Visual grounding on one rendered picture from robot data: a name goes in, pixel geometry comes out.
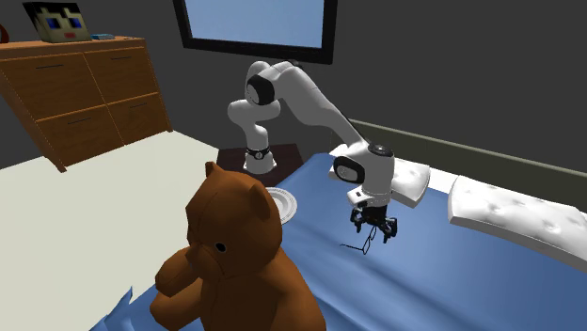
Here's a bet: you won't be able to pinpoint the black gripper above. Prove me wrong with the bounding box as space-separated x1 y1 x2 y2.
349 204 399 244

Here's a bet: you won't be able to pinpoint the black thin-framed eyeglasses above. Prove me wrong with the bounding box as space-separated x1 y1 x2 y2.
340 224 380 256

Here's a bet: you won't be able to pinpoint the small white quilted pillow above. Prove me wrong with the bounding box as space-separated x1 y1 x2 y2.
327 143 432 210

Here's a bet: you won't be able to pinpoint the bed with blue sheet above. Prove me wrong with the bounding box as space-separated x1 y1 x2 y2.
88 118 587 331

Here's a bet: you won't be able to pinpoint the white round plate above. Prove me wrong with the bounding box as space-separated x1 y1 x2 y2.
266 186 299 227

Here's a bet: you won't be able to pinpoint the long white quilted pillow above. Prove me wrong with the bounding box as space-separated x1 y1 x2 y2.
448 175 587 276

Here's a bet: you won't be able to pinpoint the brown teddy bear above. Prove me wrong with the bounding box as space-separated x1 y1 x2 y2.
149 160 328 331

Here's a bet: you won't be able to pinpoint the black-framed window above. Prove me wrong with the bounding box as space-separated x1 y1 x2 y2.
171 0 340 66

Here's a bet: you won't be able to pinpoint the wooden chest of drawers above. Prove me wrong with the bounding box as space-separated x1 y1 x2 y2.
0 1 174 174

